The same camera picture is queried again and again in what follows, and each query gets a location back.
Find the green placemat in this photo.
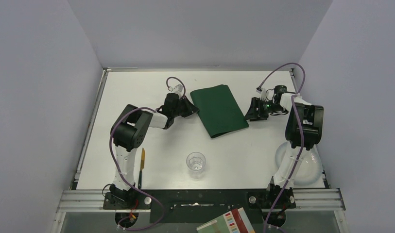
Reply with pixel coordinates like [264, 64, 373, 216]
[190, 84, 249, 138]

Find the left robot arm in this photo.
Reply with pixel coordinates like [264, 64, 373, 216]
[109, 93, 199, 203]

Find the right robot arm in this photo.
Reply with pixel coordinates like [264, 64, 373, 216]
[244, 85, 324, 208]

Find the clear plastic cup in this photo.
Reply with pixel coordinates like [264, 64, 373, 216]
[186, 152, 206, 180]

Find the white plate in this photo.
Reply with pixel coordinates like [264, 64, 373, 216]
[275, 142, 323, 186]

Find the colourful booklet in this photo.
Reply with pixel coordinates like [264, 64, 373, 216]
[196, 208, 255, 233]

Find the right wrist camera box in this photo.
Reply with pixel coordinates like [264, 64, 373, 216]
[260, 88, 269, 101]

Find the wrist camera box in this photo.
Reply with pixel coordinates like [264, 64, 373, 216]
[170, 84, 184, 97]
[260, 88, 269, 101]

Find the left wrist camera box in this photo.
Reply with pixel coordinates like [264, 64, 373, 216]
[170, 84, 184, 97]

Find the gold knife black handle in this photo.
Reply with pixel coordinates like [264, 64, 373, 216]
[138, 148, 145, 189]

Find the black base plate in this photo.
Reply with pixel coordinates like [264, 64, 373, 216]
[103, 188, 296, 224]

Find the aluminium frame rail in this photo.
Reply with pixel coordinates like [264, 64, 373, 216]
[56, 189, 346, 213]

